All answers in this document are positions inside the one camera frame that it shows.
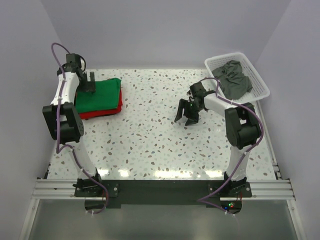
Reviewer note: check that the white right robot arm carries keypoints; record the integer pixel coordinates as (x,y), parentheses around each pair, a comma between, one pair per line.
(244,130)

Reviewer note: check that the red folded t-shirt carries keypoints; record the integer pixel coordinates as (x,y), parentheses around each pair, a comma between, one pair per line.
(101,113)

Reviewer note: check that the grey t-shirt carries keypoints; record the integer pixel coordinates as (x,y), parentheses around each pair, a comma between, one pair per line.
(232,81)

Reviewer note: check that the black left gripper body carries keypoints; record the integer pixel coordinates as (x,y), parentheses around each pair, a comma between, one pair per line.
(85,86)

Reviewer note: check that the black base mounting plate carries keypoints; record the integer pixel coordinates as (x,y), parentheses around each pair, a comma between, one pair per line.
(225,194)

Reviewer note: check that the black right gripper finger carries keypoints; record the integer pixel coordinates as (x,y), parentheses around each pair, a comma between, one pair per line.
(180,109)
(192,119)

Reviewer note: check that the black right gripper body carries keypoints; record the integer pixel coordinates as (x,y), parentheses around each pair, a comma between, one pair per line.
(192,108)

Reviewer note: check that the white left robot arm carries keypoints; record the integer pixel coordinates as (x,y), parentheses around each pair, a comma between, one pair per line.
(66,126)

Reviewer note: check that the white plastic basket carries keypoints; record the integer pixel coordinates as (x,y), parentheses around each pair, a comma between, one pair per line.
(259,88)

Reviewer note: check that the aluminium frame rail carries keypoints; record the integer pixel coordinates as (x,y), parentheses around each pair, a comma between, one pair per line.
(63,189)

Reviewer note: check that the green t-shirt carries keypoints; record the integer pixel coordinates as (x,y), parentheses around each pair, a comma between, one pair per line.
(105,97)

